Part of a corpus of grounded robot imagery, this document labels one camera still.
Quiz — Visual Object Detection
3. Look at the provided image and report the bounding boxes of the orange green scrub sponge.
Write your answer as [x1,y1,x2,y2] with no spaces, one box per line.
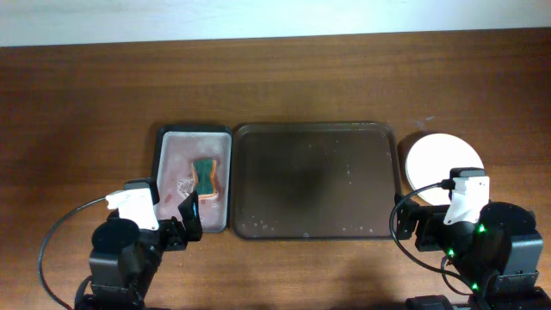
[192,158,218,199]

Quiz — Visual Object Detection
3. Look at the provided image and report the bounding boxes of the pinkish white plate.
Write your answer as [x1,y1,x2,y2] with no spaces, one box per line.
[404,133,484,189]

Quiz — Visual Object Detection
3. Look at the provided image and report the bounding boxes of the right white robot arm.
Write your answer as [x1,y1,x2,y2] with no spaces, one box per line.
[390,195,550,310]

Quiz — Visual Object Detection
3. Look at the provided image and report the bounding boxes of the large brown serving tray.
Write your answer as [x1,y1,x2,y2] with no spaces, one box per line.
[227,122,401,240]

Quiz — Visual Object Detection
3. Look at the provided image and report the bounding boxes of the small tray with soapy water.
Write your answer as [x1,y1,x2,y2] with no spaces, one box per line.
[152,125,232,233]

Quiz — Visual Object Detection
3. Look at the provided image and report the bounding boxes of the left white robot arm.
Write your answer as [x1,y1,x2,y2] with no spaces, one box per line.
[75,192,203,309]

